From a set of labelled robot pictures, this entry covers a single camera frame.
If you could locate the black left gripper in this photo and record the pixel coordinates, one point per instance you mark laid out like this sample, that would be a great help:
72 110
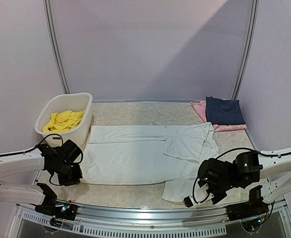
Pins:
75 180

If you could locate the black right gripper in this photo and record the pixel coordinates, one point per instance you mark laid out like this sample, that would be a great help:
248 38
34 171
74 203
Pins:
215 194

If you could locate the white t-shirt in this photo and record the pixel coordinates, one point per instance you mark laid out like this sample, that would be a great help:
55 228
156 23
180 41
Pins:
148 154

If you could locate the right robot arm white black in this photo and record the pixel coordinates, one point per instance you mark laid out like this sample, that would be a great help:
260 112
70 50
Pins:
216 177

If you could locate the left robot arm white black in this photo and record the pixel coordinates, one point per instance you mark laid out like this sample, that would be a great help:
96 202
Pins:
63 161

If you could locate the white plastic laundry basket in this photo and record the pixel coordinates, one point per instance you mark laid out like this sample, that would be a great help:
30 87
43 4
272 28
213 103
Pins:
61 103

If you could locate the yellow garment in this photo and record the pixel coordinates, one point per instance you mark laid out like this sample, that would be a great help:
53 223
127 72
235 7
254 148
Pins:
63 122

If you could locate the folded navy blue garment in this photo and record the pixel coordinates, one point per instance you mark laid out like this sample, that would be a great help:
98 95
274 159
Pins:
223 112

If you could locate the folded pink garment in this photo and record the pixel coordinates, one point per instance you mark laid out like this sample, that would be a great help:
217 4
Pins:
200 109

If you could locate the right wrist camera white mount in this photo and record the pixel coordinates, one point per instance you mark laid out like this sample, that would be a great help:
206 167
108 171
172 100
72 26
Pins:
200 196

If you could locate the front aluminium rail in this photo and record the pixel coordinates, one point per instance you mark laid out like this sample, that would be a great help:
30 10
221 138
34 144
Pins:
175 221

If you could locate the right aluminium frame post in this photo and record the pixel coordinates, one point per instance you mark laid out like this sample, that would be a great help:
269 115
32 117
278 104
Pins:
247 47

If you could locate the aluminium frame post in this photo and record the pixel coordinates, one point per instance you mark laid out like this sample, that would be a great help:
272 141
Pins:
247 47
54 43

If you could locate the left aluminium frame post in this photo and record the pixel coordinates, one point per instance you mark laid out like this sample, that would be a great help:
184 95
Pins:
54 43

